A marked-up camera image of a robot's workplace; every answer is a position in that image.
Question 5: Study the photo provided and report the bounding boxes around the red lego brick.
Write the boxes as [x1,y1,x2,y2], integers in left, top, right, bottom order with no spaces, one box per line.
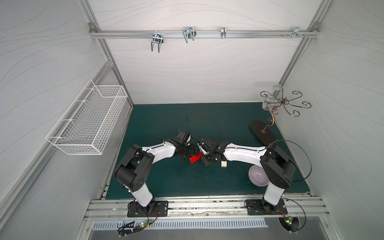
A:
[189,152,204,164]

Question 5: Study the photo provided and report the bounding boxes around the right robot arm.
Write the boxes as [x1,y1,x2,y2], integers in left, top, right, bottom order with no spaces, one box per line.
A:
[198,139,297,215]

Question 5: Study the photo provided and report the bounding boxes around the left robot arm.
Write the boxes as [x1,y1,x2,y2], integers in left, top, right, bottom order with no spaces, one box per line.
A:
[113,130,200,211]

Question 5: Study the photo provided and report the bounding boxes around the lilac bowl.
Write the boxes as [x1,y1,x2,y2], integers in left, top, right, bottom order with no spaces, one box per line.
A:
[248,165,270,187]

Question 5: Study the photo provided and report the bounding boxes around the copper jewelry stand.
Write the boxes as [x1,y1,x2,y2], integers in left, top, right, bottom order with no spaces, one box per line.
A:
[250,84,313,147]

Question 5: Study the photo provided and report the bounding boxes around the right controller board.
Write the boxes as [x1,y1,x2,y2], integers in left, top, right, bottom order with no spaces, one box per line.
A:
[279,217,301,233]

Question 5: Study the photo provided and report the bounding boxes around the metal hook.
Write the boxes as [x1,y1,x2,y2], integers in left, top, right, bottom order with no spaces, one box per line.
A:
[151,33,164,53]
[183,27,197,43]
[282,27,309,40]
[221,27,227,39]

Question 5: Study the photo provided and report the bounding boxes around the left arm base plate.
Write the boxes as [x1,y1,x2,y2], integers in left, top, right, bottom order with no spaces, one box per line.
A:
[127,200,169,218]

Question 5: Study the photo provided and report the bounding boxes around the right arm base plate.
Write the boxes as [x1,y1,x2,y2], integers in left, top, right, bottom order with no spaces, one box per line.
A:
[244,199,288,216]

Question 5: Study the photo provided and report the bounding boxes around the left controller board with wires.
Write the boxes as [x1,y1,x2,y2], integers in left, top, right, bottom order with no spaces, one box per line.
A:
[117,208,159,237]

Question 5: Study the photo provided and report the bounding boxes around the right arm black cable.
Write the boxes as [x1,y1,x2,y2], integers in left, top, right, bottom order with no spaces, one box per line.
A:
[266,139,313,232]

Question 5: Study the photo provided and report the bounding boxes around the white wire basket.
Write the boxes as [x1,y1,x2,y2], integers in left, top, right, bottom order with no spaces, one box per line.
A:
[46,80,128,156]

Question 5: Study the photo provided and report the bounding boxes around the aluminium front rail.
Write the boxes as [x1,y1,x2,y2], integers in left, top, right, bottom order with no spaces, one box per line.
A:
[84,194,331,220]

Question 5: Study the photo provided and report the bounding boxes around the aluminium rail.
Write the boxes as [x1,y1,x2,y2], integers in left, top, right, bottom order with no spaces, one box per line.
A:
[90,29,321,40]
[84,194,331,220]

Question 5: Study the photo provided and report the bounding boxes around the aluminium top rail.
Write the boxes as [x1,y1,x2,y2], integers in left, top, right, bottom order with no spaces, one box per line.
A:
[90,29,321,40]

